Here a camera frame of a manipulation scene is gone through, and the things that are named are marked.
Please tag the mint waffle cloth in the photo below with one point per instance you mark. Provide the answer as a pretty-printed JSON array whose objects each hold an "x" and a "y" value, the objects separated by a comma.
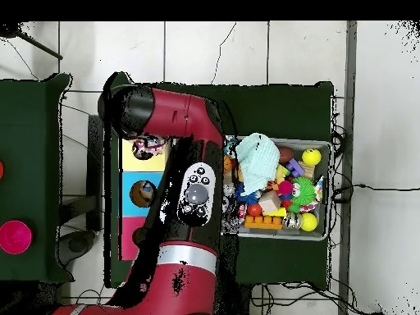
[{"x": 257, "y": 161}]

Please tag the multicoloured patterned cloth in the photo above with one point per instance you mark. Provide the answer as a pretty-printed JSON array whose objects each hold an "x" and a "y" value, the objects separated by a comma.
[{"x": 149, "y": 147}]

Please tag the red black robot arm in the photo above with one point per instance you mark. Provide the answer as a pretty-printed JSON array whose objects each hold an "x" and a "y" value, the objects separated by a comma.
[{"x": 190, "y": 197}]

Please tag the wooden box with three holes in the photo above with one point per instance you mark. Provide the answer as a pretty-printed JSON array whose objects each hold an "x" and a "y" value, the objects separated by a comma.
[{"x": 131, "y": 190}]

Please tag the shallow clear mesh bin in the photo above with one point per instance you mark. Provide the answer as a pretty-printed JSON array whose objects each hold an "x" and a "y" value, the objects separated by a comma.
[{"x": 321, "y": 233}]

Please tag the orange toy brick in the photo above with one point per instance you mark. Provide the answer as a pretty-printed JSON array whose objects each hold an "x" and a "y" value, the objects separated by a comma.
[{"x": 264, "y": 222}]

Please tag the red spiky ball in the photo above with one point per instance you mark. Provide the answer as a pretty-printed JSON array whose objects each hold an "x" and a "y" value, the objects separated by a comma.
[{"x": 285, "y": 189}]

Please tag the purple toy block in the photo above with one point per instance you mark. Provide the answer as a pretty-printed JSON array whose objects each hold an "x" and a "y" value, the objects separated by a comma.
[{"x": 295, "y": 168}]

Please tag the crushed silver drink can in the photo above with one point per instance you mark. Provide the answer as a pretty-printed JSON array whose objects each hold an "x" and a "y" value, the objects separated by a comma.
[{"x": 291, "y": 221}]

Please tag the green spiky ball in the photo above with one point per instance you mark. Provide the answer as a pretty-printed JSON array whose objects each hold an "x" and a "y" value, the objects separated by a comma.
[{"x": 305, "y": 193}]

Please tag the yellow ball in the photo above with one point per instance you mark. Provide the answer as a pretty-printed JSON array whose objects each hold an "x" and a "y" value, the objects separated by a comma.
[
  {"x": 308, "y": 222},
  {"x": 312, "y": 157}
]

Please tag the grey round base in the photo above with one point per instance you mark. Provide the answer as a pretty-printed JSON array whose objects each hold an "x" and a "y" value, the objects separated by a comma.
[{"x": 77, "y": 248}]

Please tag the green cloth side table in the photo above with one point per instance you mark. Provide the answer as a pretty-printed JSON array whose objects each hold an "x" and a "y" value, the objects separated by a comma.
[{"x": 29, "y": 131}]

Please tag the pink round disc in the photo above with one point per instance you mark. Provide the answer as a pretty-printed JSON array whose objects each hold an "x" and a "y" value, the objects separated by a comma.
[{"x": 14, "y": 237}]

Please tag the black stand pole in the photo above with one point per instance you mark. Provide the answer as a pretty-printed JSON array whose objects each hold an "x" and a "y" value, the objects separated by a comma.
[{"x": 8, "y": 30}]

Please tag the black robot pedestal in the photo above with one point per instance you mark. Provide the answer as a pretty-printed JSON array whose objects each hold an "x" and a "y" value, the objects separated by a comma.
[{"x": 239, "y": 302}]

